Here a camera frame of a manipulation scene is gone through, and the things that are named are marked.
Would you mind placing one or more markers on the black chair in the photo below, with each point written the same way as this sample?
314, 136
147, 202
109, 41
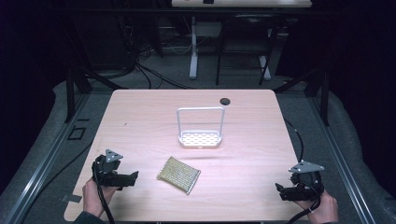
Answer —
246, 49

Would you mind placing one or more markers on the grey tape piece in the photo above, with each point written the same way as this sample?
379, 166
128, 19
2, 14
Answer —
71, 198

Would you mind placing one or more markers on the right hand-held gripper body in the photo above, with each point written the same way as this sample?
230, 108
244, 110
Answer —
303, 182

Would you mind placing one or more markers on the person's left hand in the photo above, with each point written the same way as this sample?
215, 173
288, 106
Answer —
93, 197

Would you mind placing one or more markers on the person's right hand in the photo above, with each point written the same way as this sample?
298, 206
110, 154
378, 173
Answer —
322, 210

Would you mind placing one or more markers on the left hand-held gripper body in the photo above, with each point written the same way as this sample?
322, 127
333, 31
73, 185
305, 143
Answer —
107, 168

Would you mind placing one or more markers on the white-legged background desk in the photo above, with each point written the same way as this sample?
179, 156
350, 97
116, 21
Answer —
224, 18

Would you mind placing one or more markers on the black metal stand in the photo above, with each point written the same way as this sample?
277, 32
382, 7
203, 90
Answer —
77, 90
314, 90

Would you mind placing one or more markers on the gold scouring sponge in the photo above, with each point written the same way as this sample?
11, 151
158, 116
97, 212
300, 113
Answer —
179, 175

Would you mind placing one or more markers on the white sponge holder rack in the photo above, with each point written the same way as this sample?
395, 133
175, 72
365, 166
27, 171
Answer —
200, 137

